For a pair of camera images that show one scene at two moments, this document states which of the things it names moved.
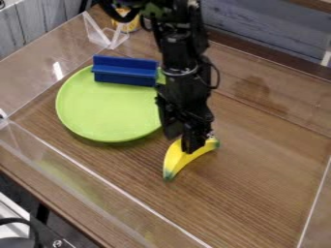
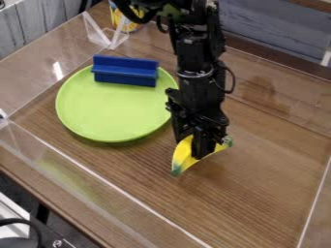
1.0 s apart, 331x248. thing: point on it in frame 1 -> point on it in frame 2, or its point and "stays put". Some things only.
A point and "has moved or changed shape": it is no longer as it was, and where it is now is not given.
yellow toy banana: [176, 157] has moved or changed shape
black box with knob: [58, 233] stays put
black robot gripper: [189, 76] -> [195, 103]
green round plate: [107, 111] stays put
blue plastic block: [124, 70] stays put
